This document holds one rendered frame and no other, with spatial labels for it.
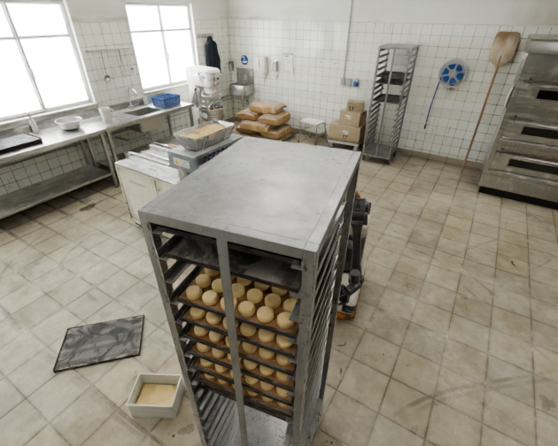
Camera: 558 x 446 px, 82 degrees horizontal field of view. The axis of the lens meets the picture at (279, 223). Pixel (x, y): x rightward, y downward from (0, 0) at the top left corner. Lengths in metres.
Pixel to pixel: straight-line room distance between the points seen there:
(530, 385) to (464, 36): 4.78
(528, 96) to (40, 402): 5.74
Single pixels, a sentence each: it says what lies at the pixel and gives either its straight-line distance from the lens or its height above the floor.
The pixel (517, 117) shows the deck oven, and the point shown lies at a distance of 5.32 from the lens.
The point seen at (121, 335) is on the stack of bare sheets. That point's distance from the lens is 3.08.
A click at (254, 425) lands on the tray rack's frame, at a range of 2.32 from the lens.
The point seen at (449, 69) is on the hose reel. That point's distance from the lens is 6.14.
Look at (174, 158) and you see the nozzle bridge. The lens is 3.14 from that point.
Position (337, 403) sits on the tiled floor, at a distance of 2.57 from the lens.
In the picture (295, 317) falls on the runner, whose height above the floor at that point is 1.58.
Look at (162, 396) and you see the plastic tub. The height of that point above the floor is 0.06.
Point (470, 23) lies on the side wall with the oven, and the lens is 6.22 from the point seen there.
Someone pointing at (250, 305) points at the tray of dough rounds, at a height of 1.51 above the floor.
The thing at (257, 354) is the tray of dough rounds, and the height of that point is 1.31.
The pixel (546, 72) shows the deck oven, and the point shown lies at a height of 1.67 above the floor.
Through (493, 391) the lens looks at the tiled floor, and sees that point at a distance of 3.00.
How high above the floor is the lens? 2.25
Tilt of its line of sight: 33 degrees down
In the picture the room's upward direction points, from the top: straight up
